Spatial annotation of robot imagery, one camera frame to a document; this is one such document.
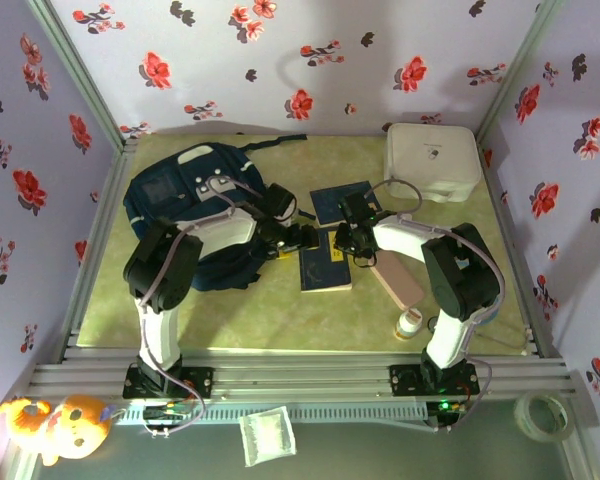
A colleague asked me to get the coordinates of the blue book with yellow label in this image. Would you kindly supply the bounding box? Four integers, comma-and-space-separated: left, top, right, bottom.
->
308, 180, 383, 227
298, 228, 354, 294

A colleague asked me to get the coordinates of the pink pencil case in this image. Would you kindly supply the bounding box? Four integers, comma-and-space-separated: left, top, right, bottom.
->
367, 252, 426, 311

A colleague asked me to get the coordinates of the navy blue backpack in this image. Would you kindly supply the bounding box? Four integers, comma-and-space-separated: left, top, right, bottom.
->
122, 132, 311, 292

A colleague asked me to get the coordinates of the white storage case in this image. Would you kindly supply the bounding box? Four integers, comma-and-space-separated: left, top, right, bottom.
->
383, 122, 483, 204

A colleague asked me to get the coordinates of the white orange medicine bottle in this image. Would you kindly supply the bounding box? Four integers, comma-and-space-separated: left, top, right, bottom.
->
393, 308, 424, 342

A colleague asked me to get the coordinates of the white plastic packet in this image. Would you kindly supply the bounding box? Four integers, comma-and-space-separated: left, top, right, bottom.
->
238, 405, 298, 469

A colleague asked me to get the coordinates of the clear tape roll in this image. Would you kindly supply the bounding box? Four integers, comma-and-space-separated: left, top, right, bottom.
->
511, 390, 576, 444

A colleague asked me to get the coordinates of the orange plush toy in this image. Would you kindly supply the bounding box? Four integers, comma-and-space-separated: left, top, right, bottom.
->
0, 394, 115, 467

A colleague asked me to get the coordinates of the lilac right arm cable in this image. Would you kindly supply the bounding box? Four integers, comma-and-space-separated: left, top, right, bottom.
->
367, 178, 506, 434

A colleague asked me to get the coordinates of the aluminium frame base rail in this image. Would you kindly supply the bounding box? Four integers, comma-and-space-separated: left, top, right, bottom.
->
27, 348, 581, 401

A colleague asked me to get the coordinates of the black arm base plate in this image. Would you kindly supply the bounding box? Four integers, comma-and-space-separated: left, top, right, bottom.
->
388, 363, 480, 399
122, 365, 215, 400

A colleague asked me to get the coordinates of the aluminium frame side rail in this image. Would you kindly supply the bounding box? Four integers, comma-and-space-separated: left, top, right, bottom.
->
477, 142, 564, 359
54, 137, 140, 364

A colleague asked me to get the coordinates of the white slotted cable duct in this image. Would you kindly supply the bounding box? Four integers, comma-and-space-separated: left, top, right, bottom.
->
113, 402, 430, 427

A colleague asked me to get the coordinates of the aluminium frame post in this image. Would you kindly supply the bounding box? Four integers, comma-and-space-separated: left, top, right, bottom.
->
24, 0, 134, 151
476, 0, 564, 146

